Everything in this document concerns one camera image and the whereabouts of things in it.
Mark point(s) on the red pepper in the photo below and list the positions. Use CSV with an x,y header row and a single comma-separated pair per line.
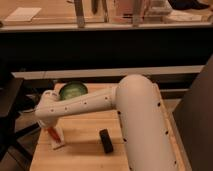
x,y
53,133

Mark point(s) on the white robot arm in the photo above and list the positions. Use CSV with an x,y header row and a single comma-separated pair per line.
x,y
144,129

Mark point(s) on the green bowl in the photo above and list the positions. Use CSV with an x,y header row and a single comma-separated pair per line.
x,y
72,89

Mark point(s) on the black rectangular block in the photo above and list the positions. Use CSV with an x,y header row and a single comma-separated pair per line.
x,y
106,141

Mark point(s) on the dark panel at right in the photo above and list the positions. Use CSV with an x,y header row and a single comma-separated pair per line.
x,y
194,119

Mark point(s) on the black furniture at left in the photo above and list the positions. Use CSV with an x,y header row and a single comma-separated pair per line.
x,y
12,99

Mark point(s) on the white paper sheet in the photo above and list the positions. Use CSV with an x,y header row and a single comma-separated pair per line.
x,y
22,14

